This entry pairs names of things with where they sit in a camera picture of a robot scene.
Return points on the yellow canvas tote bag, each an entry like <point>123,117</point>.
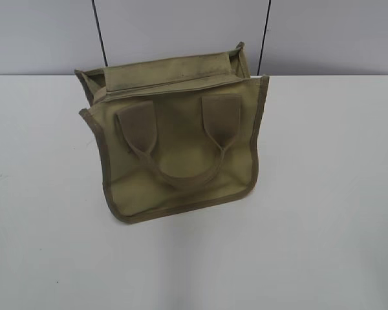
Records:
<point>175,135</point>

